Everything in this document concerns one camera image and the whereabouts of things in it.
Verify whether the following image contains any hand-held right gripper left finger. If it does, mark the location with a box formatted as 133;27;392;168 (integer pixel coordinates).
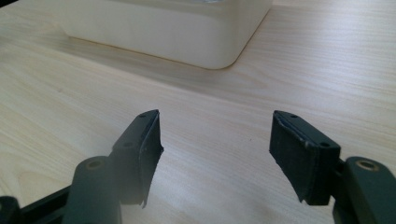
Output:
61;108;164;224

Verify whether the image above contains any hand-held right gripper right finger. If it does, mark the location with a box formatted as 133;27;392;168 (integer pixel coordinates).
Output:
269;109;396;224

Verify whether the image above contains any cream plastic container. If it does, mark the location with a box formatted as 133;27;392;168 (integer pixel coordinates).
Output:
55;0;275;70

